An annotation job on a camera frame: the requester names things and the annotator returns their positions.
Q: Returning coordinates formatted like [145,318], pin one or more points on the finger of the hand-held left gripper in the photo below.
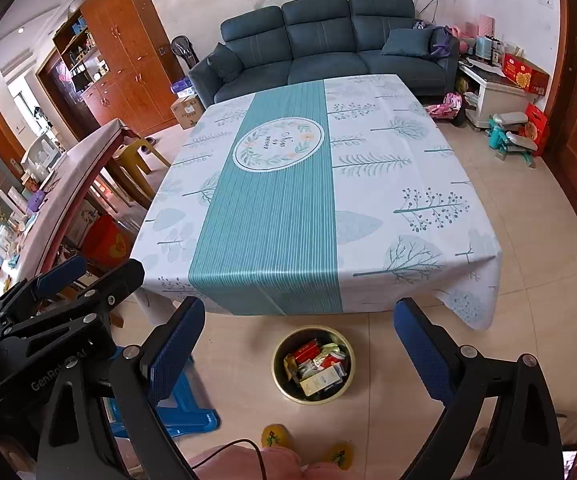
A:
[118,280]
[58,275]

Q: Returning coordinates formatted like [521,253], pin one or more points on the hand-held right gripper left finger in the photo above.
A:
[173,350]

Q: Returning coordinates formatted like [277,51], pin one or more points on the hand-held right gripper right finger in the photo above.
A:
[423,355]

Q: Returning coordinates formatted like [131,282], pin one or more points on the round metal bin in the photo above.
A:
[281,385]

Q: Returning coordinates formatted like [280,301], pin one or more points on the red bag with yellow print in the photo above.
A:
[108,242]

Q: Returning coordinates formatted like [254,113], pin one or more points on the blue plastic stool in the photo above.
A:
[193,410]

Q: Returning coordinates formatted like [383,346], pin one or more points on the long pink covered table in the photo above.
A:
[73,175]

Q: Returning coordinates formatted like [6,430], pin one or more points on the yellow plastic stool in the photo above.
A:
[138,157]

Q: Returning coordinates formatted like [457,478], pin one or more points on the person's legs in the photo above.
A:
[228,465]

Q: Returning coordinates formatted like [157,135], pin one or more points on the yellow slipper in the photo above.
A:
[339,452]
[276,435]

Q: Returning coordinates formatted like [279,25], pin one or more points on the brown cardboard box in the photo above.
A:
[187,112]

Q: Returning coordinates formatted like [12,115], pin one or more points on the blue white carton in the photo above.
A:
[183,89]

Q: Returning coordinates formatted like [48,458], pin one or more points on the wooden wardrobe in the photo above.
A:
[123,50]

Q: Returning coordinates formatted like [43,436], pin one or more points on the teal stepper machine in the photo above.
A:
[510,137]

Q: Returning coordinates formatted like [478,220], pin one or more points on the black standing fan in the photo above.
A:
[183,50]

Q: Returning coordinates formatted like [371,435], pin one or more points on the blue square cushion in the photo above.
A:
[226,62]

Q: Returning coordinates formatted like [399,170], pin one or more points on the pink bag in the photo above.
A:
[443,109]

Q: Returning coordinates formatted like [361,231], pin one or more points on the red gift bag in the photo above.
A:
[534,130]

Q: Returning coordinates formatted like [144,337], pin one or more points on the white low cabinet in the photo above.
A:
[485,95]

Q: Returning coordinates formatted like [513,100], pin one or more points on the red gift box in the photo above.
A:
[525,74]

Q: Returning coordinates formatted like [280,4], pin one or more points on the blue sofa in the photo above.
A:
[318,45]

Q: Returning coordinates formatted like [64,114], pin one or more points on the blue flat cushion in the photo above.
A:
[408,42]

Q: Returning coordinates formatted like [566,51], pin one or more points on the purple bag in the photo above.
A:
[443,40]

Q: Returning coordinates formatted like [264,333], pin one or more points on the pink box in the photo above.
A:
[485,25]

